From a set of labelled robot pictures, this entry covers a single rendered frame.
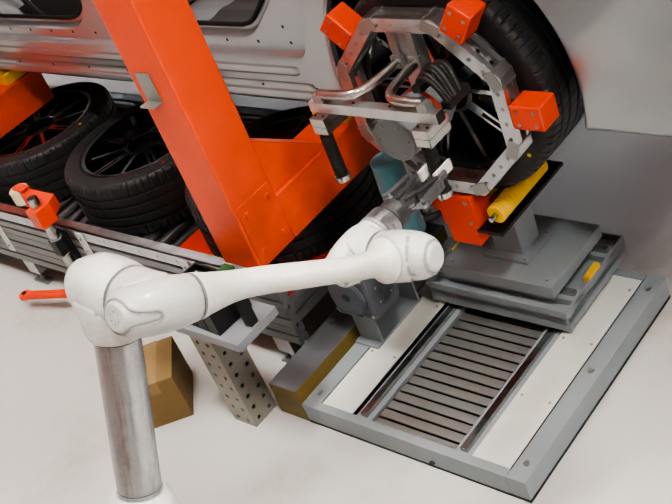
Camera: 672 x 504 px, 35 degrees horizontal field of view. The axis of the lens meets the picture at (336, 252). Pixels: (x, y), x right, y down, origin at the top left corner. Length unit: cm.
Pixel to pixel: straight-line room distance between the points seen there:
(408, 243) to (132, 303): 61
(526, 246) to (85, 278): 152
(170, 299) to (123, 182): 191
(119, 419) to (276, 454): 106
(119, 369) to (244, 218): 87
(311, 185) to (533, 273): 70
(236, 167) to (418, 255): 86
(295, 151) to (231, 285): 103
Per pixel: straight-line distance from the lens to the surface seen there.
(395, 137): 277
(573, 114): 290
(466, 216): 303
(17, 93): 482
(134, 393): 231
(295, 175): 315
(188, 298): 211
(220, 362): 326
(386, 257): 228
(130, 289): 208
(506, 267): 326
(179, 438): 355
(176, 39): 282
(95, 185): 404
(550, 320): 319
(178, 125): 290
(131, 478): 240
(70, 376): 408
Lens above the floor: 221
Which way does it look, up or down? 34 degrees down
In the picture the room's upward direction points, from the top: 23 degrees counter-clockwise
